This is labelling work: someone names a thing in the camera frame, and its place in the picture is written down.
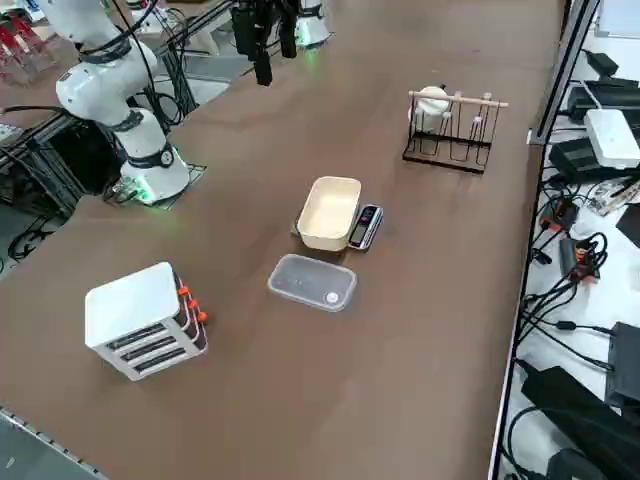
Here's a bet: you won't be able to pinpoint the white three-layer storage box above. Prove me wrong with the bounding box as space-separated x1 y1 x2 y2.
83 261 210 383

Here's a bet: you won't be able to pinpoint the black flat device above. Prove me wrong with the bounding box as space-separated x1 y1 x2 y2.
567 78 640 124

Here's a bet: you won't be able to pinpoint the white cup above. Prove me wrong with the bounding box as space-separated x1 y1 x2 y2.
412 83 450 134

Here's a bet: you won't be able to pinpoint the aluminium camera post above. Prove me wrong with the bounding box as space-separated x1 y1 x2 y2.
528 0 601 147

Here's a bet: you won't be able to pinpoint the white board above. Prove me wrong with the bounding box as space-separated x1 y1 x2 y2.
597 0 640 39

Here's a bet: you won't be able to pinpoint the clear acrylic stand red parts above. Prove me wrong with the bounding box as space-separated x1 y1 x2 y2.
0 9 61 87

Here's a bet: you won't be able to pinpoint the large black bag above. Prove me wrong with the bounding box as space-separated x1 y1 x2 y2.
519 366 640 480

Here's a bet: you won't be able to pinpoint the beige plastic container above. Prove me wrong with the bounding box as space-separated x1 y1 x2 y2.
297 175 362 252

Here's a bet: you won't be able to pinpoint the orange black connector block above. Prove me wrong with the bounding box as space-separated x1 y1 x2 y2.
558 238 604 284
541 202 580 232

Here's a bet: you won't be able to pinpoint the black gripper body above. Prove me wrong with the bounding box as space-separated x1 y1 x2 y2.
248 0 301 50

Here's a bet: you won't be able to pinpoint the printed paper packet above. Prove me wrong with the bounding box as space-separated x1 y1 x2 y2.
589 179 640 217

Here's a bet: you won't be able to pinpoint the digital kitchen scale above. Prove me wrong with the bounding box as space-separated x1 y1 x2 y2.
291 202 385 253

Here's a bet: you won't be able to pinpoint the black box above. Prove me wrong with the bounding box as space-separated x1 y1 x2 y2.
604 322 640 407

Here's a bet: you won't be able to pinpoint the small black power adapter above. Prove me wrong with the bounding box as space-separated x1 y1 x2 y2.
585 49 620 77

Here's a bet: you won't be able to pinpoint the black wire rack wooden bar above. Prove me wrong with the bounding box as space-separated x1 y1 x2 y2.
402 89 510 175

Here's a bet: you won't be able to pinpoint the white flat device box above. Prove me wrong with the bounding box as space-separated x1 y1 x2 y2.
583 108 640 169

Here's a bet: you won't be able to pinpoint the black metal frame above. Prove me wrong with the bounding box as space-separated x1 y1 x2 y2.
0 107 124 221

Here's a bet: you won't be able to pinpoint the clear plastic lid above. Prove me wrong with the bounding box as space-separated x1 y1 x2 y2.
267 253 359 314

